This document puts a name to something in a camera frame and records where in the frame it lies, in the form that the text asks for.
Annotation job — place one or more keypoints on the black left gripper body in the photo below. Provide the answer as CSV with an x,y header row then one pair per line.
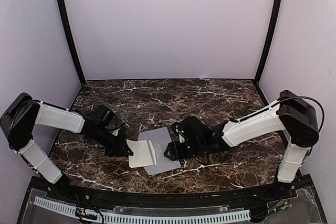
x,y
112,145

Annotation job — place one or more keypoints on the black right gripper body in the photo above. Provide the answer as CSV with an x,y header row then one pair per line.
x,y
196,147

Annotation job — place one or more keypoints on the grey paper envelope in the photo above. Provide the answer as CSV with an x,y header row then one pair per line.
x,y
159,140

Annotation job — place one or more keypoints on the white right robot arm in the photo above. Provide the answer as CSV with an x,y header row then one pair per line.
x,y
289,113

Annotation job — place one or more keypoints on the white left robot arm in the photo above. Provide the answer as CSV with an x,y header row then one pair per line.
x,y
26,116

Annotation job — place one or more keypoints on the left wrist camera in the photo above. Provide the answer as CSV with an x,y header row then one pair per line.
x,y
121,129

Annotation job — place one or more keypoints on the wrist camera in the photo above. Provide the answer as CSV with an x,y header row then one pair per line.
x,y
174,127
121,129

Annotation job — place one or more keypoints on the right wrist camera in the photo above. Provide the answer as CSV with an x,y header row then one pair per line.
x,y
174,127

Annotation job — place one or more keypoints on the white slotted cable duct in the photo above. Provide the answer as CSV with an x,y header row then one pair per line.
x,y
123,214

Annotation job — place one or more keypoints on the black front rail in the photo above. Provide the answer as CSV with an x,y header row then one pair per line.
x,y
255,197

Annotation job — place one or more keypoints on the black left frame post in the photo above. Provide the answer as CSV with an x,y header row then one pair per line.
x,y
70,41

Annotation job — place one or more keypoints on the black frame corner post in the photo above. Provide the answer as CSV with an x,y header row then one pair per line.
x,y
268,42

